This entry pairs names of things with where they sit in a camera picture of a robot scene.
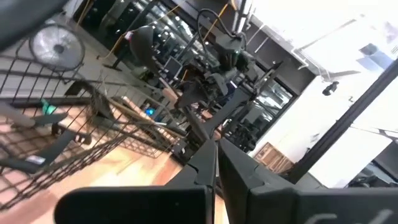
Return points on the black floor fan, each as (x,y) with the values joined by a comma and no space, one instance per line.
(57,48)

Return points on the black turner steel shaft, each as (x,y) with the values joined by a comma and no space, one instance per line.
(18,116)

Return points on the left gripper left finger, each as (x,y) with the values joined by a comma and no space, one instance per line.
(140,205)

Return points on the black metal table frame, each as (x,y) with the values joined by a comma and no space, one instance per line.
(342,124)

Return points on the black wall camera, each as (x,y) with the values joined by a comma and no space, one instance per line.
(330,88)

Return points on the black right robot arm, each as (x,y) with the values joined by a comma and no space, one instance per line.
(231,53)

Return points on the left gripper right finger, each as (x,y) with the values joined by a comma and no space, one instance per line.
(264,202)

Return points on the cardboard box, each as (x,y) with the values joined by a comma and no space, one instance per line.
(273,158)

